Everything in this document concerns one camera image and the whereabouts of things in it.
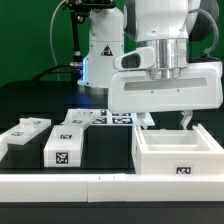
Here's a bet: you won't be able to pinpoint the white tag base sheet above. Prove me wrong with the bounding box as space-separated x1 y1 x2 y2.
64 108 155 128

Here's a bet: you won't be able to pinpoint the white door panel with knob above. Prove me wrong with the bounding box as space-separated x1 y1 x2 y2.
0 117 51 145

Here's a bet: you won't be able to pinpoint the white left fence bar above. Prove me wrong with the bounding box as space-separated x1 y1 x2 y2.
0 135 8 161

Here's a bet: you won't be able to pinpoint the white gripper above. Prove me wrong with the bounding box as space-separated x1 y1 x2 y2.
108 47 223 130

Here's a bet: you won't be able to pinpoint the white block with two tags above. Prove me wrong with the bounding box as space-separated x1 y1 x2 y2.
44 125 84 167

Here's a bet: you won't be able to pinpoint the white flat panel with tag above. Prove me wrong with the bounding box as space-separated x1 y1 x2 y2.
62 114 97 126

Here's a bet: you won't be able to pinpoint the white cabinet body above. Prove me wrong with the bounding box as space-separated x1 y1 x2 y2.
131 124 224 175

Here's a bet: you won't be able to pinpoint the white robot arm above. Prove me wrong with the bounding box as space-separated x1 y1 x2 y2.
78 0 223 120

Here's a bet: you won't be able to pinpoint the white fence bar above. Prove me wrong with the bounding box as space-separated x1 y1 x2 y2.
0 135 8 161
0 174 224 202

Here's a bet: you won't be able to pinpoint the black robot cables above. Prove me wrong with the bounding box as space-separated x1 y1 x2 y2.
31 3 84 82

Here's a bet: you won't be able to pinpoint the white front fence bar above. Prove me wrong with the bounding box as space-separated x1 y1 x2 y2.
0 174 224 202

